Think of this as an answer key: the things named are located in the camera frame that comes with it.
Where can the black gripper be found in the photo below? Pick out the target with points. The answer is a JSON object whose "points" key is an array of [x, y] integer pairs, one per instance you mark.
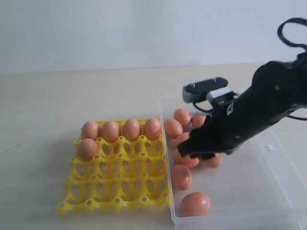
{"points": [[251, 113]]}

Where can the brown egg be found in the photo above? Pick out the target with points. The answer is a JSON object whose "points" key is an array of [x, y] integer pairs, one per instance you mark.
{"points": [[194, 204], [181, 177], [214, 162], [198, 120], [91, 130], [131, 129], [110, 131], [152, 128], [173, 128], [187, 160], [182, 116], [86, 149], [181, 138]]}

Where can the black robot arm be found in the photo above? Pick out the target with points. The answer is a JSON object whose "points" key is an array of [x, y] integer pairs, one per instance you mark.
{"points": [[289, 77]]}

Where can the clear plastic container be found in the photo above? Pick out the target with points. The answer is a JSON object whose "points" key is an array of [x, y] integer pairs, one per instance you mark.
{"points": [[258, 187]]}

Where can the yellow plastic egg tray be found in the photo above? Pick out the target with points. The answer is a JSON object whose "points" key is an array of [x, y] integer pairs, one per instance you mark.
{"points": [[123, 174]]}

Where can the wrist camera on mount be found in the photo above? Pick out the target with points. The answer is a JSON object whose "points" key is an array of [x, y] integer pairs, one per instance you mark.
{"points": [[215, 91]]}

